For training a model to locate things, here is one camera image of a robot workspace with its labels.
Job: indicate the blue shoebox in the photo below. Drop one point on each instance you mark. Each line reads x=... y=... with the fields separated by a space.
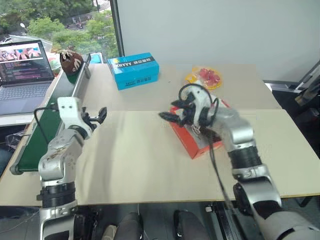
x=135 y=72

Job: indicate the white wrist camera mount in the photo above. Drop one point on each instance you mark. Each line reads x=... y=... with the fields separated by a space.
x=67 y=110
x=200 y=100

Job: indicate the black table frame bracket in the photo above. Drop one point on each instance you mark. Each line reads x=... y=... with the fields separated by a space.
x=220 y=220

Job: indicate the green conveyor belt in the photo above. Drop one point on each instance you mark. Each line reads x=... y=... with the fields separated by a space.
x=50 y=112

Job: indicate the yellow plastic bag red contents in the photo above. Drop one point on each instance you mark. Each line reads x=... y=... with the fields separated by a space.
x=193 y=78

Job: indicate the red green round toy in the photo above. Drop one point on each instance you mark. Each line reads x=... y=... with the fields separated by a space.
x=54 y=65

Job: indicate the grey open laptop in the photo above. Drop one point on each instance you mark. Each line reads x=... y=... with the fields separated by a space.
x=22 y=75

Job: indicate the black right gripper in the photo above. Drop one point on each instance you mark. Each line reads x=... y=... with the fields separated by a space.
x=188 y=115

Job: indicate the brown spotted plush toy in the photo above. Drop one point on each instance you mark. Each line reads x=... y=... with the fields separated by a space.
x=71 y=63

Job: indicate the light blue bin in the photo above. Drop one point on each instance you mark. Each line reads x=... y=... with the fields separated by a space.
x=96 y=59

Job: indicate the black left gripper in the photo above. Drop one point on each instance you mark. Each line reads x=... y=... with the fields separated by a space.
x=89 y=120

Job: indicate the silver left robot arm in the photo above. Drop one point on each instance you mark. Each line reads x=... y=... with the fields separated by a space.
x=57 y=155

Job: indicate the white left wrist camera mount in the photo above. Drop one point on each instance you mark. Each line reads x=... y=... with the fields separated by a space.
x=67 y=110

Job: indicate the clear plastic bag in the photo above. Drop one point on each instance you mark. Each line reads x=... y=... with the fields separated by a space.
x=16 y=140

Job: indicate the dark window frame post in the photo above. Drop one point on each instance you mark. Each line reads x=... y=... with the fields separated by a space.
x=117 y=27

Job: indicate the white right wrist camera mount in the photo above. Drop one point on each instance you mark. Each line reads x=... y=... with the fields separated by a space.
x=200 y=100

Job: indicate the orange shoebox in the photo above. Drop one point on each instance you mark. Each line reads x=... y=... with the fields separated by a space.
x=190 y=147

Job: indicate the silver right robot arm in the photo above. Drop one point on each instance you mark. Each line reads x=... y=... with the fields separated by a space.
x=240 y=125

